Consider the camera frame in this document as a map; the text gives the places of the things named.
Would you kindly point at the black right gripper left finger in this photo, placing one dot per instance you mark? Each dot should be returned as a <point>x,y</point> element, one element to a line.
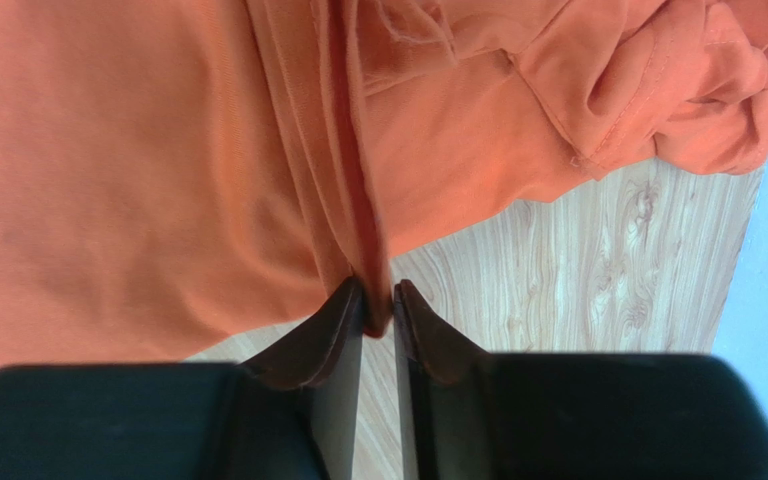
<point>288,412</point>

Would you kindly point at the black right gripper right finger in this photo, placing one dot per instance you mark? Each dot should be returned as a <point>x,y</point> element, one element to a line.
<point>467,413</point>

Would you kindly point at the orange t-shirt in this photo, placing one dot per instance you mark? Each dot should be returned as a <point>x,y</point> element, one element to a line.
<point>173,173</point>

